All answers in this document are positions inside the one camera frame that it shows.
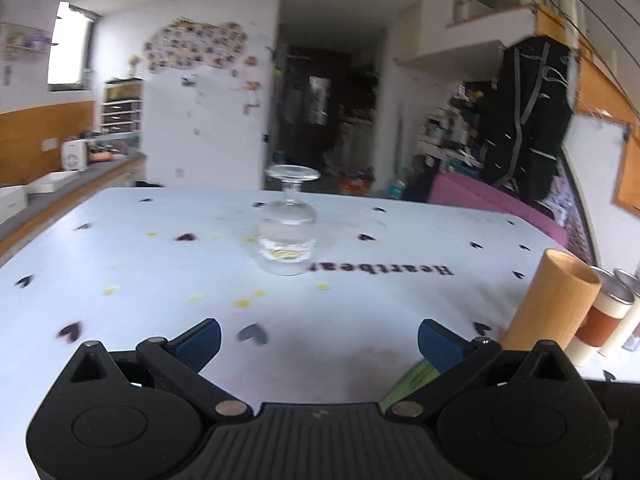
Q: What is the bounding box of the green printed tin can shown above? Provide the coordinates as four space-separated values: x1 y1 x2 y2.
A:
378 360 440 412

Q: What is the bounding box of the bamboo wooden cup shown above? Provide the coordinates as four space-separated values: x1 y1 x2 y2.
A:
500 248 602 351

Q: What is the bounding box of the plain white metal cup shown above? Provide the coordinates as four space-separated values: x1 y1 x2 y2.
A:
596 268 640 356

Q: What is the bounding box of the white cup with brown sleeve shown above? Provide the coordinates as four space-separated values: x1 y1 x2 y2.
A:
565 266 634 366

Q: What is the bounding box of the drawer storage unit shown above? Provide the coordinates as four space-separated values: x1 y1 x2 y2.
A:
100 77 143 150

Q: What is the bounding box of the clear stemmed glass upside down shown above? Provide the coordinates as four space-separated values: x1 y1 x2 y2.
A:
255 165 320 276

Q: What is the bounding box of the window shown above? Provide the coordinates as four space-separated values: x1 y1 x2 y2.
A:
47 1 96 91

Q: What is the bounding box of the pink sofa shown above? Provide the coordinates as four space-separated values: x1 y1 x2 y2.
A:
427 171 568 247

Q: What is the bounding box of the black jacket with white trim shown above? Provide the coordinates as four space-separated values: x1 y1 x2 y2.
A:
480 36 578 204

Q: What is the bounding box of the white flat box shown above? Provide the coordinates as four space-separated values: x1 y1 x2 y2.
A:
26 171 80 195

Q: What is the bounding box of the white small appliance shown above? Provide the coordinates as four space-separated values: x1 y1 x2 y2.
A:
61 139 89 171

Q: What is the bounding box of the cloud shaped photo board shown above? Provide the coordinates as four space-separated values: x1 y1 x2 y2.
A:
142 20 247 74

